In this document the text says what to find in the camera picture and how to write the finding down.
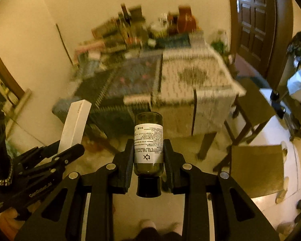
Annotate green glass bottle white label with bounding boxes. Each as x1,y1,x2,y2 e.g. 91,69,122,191
133,112,165,198

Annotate wooden folding stool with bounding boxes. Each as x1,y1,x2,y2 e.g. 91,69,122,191
213,142,288,199

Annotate thin wooden stick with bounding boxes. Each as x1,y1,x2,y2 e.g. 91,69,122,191
56,24,74,64

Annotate dark wooden door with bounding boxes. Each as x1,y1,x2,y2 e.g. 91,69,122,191
232,0,278,63

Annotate metal rack with dark cloth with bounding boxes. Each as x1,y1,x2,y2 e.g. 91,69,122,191
278,30,301,141

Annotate patchwork tablecloth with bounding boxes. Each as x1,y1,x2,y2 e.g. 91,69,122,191
53,34,246,141

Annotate person's legs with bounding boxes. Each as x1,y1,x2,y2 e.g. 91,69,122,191
123,218,182,241

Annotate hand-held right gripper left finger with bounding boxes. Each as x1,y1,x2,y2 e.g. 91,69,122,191
14,139,134,241

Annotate brown clay vase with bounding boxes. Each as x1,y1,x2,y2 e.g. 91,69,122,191
129,6,144,28

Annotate long white carton box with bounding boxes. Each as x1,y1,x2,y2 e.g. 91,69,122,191
58,100,92,153

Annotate dark wine bottle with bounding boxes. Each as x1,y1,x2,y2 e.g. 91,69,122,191
120,3,132,43

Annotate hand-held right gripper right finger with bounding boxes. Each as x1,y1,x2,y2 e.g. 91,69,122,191
163,139,279,241

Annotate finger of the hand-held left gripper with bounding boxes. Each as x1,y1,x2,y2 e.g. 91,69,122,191
15,141,61,167
38,144,85,171

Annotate white plastic bag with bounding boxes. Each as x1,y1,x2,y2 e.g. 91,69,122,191
287,69,301,103

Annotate dark bottles on floor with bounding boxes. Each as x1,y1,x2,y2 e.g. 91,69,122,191
269,89,286,118

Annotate wooden chair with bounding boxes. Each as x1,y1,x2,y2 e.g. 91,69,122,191
224,78,279,145

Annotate red thermos jug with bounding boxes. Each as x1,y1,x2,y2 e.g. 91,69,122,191
178,5,198,33

